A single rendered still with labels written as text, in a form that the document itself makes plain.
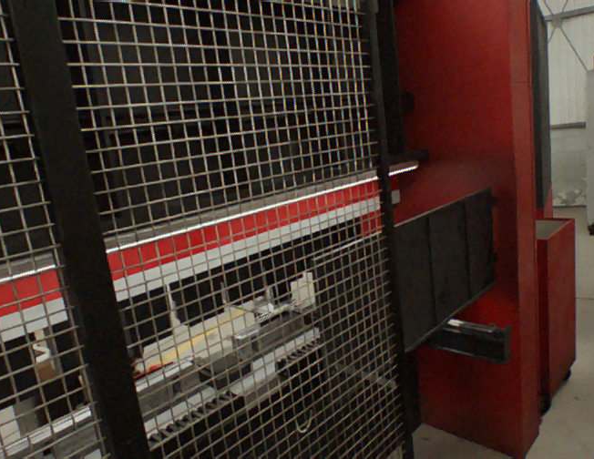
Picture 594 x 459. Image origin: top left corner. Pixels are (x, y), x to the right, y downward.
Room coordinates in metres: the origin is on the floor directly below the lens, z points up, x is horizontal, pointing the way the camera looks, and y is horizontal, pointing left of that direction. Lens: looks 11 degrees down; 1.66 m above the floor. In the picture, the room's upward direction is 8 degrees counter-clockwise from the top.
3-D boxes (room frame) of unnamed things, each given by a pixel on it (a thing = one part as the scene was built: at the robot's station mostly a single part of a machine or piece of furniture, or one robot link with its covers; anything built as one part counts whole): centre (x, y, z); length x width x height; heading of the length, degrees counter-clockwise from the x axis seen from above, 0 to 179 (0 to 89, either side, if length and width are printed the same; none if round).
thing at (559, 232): (2.54, -1.27, 0.50); 0.50 x 0.50 x 1.00; 43
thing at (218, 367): (1.33, 0.29, 1.01); 0.26 x 0.12 x 0.05; 43
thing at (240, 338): (1.73, 0.10, 0.92); 0.39 x 0.06 x 0.10; 133
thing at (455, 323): (1.80, -0.53, 0.81); 0.64 x 0.08 x 0.14; 43
